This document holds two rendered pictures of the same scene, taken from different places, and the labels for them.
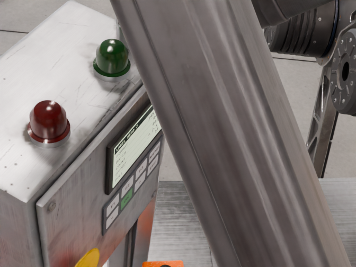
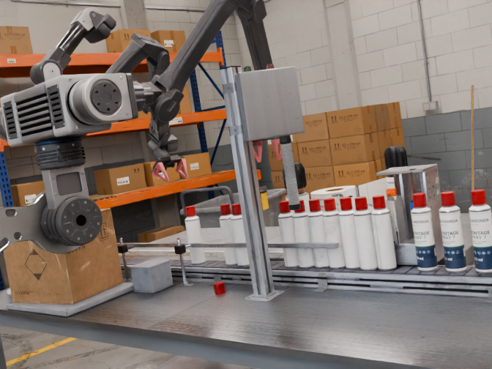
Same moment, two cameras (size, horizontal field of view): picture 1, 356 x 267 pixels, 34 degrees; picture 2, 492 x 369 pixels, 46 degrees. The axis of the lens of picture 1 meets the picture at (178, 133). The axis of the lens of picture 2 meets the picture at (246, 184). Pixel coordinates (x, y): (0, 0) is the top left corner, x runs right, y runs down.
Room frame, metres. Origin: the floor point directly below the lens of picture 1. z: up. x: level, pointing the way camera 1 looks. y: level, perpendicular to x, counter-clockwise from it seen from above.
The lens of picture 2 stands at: (1.39, 1.34, 1.31)
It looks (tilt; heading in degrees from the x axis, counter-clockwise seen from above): 5 degrees down; 231
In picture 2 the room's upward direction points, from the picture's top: 9 degrees counter-clockwise
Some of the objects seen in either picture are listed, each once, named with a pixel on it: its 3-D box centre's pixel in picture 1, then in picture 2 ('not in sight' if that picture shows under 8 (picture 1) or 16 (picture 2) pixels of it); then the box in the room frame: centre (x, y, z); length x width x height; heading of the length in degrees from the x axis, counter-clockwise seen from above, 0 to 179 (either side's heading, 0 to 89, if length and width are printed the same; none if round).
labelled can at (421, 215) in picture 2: not in sight; (423, 231); (0.10, 0.44, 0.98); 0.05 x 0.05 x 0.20
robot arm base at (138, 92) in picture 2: not in sight; (133, 97); (0.60, -0.07, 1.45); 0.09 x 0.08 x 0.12; 96
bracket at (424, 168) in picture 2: not in sight; (406, 169); (0.02, 0.35, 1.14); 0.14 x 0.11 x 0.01; 103
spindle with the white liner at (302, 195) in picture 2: not in sight; (298, 203); (-0.05, -0.18, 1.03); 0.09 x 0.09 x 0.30
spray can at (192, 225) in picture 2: not in sight; (194, 234); (0.29, -0.37, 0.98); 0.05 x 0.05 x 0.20
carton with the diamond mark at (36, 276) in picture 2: not in sight; (61, 255); (0.66, -0.65, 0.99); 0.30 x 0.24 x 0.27; 111
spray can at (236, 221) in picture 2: not in sight; (240, 234); (0.24, -0.16, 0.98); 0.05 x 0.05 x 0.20
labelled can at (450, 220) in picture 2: not in sight; (452, 231); (0.08, 0.51, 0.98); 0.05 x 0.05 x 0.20
